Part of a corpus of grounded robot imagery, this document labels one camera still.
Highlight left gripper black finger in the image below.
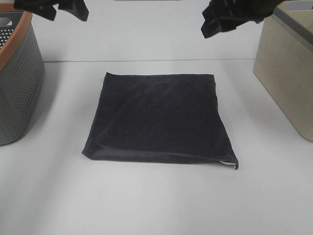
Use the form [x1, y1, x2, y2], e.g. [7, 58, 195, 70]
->
[14, 0, 57, 21]
[58, 0, 89, 22]

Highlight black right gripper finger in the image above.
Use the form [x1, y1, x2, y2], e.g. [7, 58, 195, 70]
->
[201, 0, 238, 39]
[229, 0, 286, 25]

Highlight dark navy towel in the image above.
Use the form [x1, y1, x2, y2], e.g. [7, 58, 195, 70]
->
[82, 73, 239, 168]

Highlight beige storage bin grey rim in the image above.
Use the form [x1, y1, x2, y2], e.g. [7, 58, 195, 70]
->
[253, 0, 313, 141]

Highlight grey perforated basket orange rim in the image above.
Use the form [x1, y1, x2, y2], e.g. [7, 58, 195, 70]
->
[0, 4, 45, 145]

